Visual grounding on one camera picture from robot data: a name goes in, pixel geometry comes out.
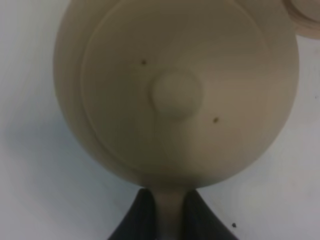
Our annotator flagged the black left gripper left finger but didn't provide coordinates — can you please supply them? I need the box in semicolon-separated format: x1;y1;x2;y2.
108;188;158;240

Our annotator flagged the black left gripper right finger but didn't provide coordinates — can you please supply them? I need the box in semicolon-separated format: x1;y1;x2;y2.
182;190;238;240

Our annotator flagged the beige teapot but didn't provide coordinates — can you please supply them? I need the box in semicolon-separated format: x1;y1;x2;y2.
53;0;299;240

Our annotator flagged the left beige teacup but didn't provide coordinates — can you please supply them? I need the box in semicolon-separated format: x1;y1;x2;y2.
282;0;320;40

